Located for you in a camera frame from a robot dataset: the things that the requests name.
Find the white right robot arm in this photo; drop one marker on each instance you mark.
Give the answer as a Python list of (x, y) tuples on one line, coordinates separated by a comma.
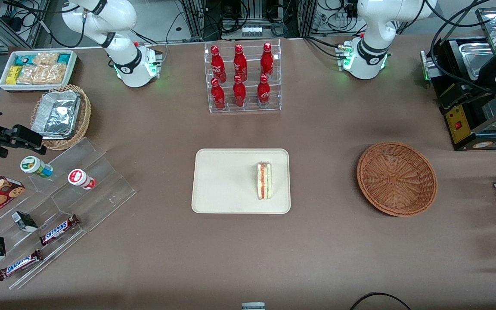
[(123, 64)]

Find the green label white cup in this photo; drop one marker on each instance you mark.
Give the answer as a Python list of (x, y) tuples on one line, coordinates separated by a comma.
[(35, 166)]

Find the white plastic snack bin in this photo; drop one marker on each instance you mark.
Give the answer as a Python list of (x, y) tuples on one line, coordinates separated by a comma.
[(73, 64)]

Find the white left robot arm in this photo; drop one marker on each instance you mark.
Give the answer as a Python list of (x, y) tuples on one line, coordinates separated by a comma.
[(373, 43)]

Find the teal snack pack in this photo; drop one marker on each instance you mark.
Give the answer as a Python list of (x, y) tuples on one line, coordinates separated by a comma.
[(24, 59), (63, 58)]

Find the aluminium foil tray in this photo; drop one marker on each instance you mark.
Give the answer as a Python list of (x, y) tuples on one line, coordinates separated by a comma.
[(56, 114)]

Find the white power strip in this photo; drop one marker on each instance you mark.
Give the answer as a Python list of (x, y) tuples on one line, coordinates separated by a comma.
[(252, 31)]

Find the red label white cup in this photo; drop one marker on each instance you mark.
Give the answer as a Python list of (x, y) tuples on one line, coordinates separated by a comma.
[(80, 178)]

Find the beige plastic tray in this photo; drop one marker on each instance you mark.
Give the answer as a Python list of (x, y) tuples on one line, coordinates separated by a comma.
[(226, 181)]

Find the clear acrylic bottle rack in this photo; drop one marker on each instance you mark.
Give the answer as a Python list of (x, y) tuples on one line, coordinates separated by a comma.
[(250, 107)]

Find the yellow snack pack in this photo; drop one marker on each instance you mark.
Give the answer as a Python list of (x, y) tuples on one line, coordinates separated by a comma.
[(13, 75)]

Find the brown round wicker basket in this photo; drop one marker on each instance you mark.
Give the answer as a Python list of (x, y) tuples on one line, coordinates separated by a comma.
[(396, 178)]

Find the snickers chocolate bar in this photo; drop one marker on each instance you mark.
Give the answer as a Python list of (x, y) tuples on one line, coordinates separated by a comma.
[(20, 265), (58, 229)]

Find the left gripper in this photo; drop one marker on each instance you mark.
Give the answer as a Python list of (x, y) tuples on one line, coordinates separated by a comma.
[(488, 69)]

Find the black food warmer cabinet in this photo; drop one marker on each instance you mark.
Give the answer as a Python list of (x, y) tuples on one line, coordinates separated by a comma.
[(459, 125)]

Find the clear acrylic stepped display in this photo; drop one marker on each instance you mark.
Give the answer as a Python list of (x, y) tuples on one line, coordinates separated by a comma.
[(101, 189)]

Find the small grey device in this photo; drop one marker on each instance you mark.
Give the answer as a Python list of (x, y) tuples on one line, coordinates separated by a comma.
[(253, 306)]

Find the triangle sandwich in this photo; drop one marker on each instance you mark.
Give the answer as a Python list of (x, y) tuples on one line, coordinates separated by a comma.
[(264, 181)]

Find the red cola bottle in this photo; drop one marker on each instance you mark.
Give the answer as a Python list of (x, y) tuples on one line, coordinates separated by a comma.
[(264, 92), (239, 94), (218, 95), (240, 62), (267, 60), (217, 62)]

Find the clear rice cracker bag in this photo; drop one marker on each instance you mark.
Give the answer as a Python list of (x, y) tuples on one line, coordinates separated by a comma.
[(41, 74), (45, 59)]

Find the light wicker basket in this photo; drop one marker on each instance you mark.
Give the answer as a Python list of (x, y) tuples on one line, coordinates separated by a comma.
[(85, 116)]

